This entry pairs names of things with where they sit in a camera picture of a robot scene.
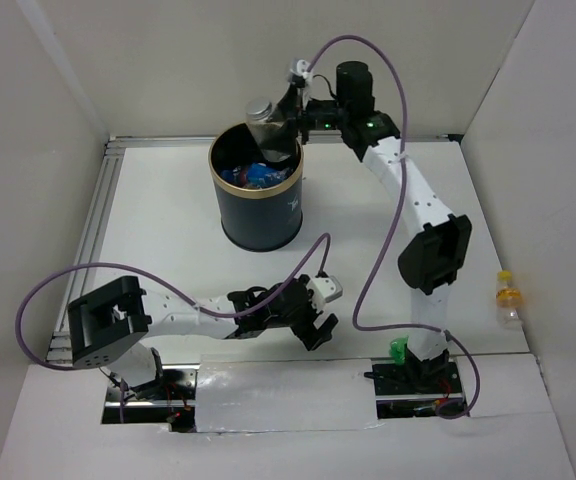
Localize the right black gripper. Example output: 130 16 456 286
261 83 350 156

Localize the clear wide-mouth plastic jar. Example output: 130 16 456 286
245 97 294 163

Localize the clear bottle blue label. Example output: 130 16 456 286
220 163 294 190

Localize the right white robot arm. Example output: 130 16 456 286
259 60 472 392

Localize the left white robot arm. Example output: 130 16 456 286
67 274 343 399

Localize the dark blue cylindrical bin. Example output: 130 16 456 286
208 123 304 252

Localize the silver tape sheet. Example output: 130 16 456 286
195 359 378 433

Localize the green bottle near right base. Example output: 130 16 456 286
389 336 408 366

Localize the small bottle yellow cap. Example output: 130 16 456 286
495 270 523 329

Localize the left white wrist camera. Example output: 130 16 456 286
307 276 343 310

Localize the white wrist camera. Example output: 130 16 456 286
307 276 343 310
286 58 313 90

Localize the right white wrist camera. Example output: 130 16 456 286
286 58 313 90

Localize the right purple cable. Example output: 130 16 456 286
307 34 483 419

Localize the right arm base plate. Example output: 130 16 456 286
363 360 467 419

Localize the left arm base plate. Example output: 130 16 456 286
101 365 198 433

